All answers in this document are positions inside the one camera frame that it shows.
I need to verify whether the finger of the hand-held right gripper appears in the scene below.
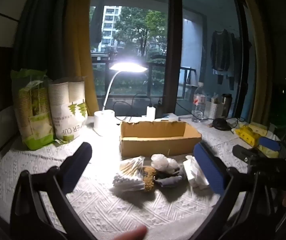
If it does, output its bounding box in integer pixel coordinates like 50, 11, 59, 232
232, 144, 260, 165
258, 137, 282, 152

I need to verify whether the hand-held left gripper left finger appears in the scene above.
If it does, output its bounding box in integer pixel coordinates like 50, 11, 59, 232
10, 142, 97, 240

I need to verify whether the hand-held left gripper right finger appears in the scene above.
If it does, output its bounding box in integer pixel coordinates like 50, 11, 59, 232
193, 141, 279, 240

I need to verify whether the tissue packet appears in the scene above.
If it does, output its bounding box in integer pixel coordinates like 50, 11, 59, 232
182, 155, 210, 189

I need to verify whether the white fluffy cloth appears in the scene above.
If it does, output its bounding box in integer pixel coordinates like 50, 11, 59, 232
150, 154, 170, 172

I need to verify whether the wooden cotton swab bag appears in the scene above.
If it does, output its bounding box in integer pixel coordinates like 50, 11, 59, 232
119, 156, 146, 178

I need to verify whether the white cotton swab bag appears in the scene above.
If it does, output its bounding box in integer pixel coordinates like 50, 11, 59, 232
112, 172, 146, 193

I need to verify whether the brown sponge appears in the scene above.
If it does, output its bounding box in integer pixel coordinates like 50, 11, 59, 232
142, 166, 158, 193

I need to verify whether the cardboard box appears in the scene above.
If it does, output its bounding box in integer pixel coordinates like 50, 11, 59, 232
120, 120, 202, 158

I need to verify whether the person's left hand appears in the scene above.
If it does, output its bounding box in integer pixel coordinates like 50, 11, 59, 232
112, 224, 148, 240

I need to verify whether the pale yellow packet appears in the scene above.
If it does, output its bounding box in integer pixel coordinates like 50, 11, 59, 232
249, 122, 269, 133
258, 142, 279, 158

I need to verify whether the bright yellow packet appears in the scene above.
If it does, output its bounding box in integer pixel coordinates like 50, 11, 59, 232
234, 125, 262, 147

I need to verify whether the black round object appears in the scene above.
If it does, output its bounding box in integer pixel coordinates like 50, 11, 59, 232
212, 118, 234, 131

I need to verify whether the white paper cup pack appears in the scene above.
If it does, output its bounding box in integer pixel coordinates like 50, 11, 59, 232
48, 77, 88, 143

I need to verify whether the dark thermos flask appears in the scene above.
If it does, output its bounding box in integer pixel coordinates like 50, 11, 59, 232
221, 94, 233, 118

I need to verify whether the white perforated basket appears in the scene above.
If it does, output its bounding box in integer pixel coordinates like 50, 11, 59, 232
205, 100, 225, 120

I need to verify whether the green paper cup pack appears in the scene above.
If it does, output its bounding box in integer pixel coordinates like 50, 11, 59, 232
10, 68, 56, 151

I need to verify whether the clear water bottle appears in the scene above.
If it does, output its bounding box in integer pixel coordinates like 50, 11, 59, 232
191, 82, 207, 123

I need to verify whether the white power strip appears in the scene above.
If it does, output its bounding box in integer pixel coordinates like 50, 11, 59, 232
141, 113, 181, 124

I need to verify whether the white embossed tablecloth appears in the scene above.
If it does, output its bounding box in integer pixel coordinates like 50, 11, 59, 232
0, 115, 284, 240

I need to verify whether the black charger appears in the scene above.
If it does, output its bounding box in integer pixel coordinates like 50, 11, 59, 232
155, 102, 164, 118

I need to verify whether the yellow curtain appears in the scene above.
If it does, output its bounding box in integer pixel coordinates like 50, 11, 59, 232
243, 0, 274, 127
64, 0, 100, 117

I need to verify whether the balcony folding rack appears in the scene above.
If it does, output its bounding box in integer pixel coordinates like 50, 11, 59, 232
179, 66, 198, 98

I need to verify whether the dark hanging garment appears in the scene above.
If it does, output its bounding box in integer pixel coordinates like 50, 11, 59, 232
230, 32, 253, 91

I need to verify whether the balcony railing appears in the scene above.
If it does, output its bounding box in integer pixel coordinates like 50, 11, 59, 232
91, 54, 167, 98

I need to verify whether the dark hanging sweater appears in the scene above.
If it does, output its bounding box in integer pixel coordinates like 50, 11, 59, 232
210, 29, 235, 72

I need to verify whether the white desk lamp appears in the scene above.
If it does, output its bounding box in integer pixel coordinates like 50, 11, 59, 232
93, 61, 148, 137

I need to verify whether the dark green curtain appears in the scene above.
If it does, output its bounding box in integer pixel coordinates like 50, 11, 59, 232
12, 0, 71, 82

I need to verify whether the dark window frame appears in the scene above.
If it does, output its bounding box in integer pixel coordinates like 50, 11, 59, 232
163, 0, 183, 114

